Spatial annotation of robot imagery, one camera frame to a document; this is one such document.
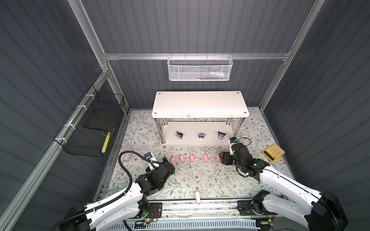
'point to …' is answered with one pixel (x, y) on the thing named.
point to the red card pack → (127, 157)
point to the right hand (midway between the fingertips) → (225, 155)
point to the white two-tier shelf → (198, 118)
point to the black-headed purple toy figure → (201, 135)
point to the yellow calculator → (273, 152)
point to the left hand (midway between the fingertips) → (162, 161)
